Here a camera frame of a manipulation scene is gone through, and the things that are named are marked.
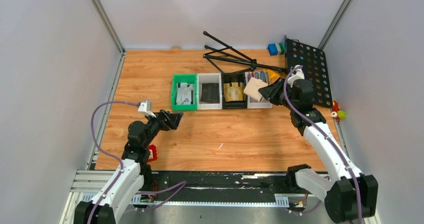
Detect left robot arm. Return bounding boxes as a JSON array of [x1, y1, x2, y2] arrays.
[[73, 110, 183, 223]]

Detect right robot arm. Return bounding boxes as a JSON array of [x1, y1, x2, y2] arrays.
[[258, 79, 379, 223]]

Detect white bin with card holders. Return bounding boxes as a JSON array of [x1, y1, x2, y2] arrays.
[[245, 72, 274, 109]]

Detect red card holder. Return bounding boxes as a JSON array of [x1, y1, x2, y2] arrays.
[[248, 72, 255, 81]]

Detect white cards stack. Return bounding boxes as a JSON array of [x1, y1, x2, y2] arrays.
[[175, 82, 194, 105]]

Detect gold cards stack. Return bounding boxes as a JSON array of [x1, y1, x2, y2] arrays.
[[223, 82, 245, 102]]

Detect black cards stack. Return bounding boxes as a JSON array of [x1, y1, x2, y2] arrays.
[[200, 83, 220, 104]]

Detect white bin with black cards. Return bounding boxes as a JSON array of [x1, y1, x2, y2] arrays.
[[197, 73, 223, 110]]

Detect black tripod legs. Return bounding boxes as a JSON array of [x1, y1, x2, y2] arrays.
[[203, 31, 288, 73]]

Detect red toy block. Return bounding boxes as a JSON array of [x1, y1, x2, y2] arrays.
[[147, 145, 158, 162]]

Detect green bin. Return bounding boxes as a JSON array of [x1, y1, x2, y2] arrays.
[[171, 74, 198, 111]]

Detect blue green toy block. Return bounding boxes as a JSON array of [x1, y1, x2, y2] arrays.
[[267, 43, 286, 56]]

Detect black music stand desk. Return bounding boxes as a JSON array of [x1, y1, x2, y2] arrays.
[[284, 38, 333, 108]]

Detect red green toy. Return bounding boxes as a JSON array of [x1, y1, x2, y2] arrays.
[[331, 100, 347, 122]]

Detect yellow triangle frame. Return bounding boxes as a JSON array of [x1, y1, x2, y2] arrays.
[[263, 69, 283, 85]]

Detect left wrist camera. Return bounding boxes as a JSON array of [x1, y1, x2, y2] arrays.
[[137, 100, 156, 118]]

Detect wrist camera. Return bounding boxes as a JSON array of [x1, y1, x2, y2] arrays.
[[137, 100, 156, 118], [287, 68, 305, 87]]

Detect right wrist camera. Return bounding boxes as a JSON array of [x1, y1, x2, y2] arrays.
[[287, 68, 305, 87]]

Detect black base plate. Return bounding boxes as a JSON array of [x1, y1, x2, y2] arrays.
[[120, 170, 320, 204]]

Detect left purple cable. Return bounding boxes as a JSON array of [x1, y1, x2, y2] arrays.
[[86, 101, 188, 224]]

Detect white slotted cable duct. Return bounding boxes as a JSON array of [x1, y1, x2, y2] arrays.
[[81, 192, 290, 208]]

